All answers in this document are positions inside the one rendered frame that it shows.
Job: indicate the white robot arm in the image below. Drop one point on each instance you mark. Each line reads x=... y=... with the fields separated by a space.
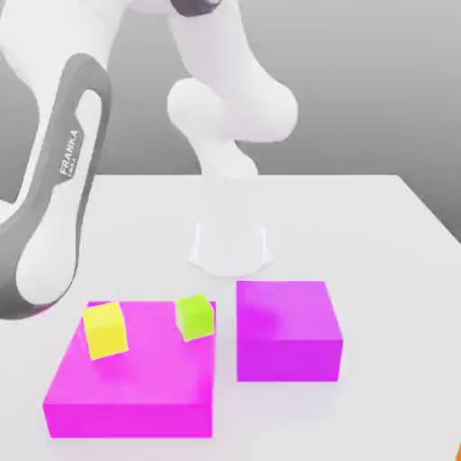
x=230 y=108

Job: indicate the small green cube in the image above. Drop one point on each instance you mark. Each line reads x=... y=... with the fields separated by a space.
x=195 y=318

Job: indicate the small yellow cube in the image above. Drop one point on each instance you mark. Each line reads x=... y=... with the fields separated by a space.
x=105 y=331

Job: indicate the large purple box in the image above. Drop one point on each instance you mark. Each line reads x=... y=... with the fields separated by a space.
x=288 y=335

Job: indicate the large magenta box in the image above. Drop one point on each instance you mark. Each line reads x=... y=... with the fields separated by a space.
x=144 y=389

